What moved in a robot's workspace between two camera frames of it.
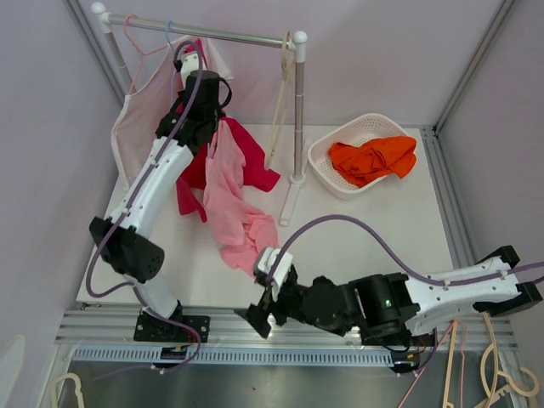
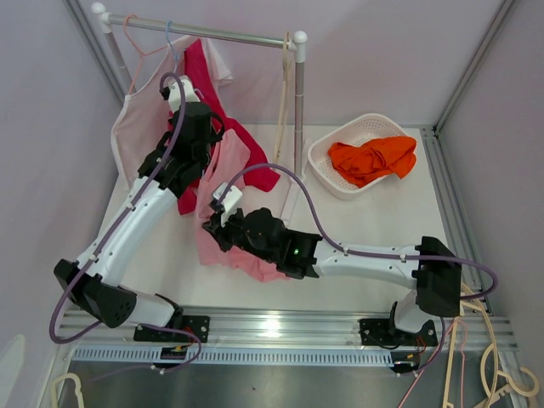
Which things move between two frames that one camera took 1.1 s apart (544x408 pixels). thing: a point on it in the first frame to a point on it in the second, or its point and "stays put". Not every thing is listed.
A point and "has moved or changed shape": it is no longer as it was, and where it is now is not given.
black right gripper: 257,316 to 218,232
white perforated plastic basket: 357,131 stays put
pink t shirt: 243,232 has moved or changed shape
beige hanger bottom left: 77,388 stays put
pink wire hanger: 141,54 stays put
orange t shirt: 378,157 stays put
